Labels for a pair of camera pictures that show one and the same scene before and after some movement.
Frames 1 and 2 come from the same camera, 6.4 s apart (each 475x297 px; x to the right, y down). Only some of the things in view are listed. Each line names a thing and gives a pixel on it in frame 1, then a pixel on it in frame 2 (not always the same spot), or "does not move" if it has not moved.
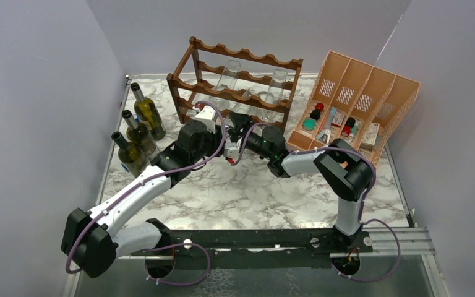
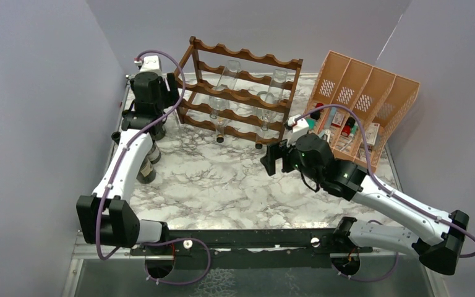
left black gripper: (216, 138) → (171, 96)
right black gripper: (240, 121) → (275, 151)
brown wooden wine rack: (211, 78) does not move
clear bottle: (229, 74) does not move
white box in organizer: (369, 138) does not move
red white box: (338, 119) does not move
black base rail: (256, 248) does not move
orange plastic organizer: (355, 102) does not move
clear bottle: (243, 108) → (172, 125)
